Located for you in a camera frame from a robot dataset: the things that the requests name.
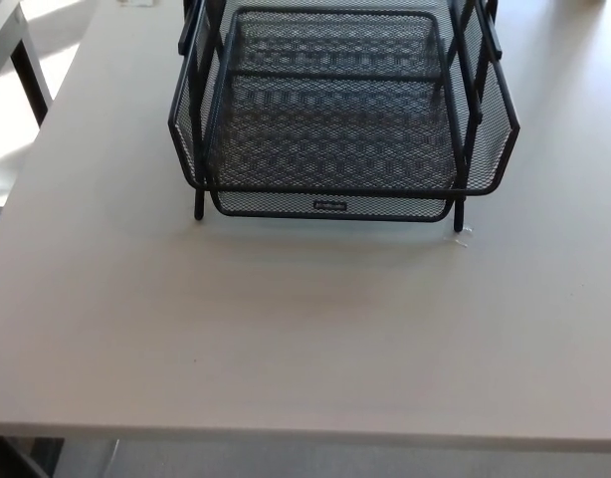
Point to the wide black mesh drawer tray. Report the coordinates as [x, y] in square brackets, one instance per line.
[335, 149]

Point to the silver metal desk leg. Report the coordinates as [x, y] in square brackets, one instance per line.
[89, 460]

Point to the labelled black mesh tray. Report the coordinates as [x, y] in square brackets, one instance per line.
[285, 203]

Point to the clear tape piece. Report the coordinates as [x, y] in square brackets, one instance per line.
[462, 238]

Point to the small black mesh tray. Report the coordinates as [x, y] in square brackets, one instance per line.
[335, 40]

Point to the red and white packet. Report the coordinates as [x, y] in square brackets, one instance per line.
[136, 2]

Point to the white side table black legs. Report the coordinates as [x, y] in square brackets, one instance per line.
[32, 79]

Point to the dark grey chair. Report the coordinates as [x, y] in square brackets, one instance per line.
[17, 460]

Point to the black metal organizer frame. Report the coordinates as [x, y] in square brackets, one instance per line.
[199, 209]

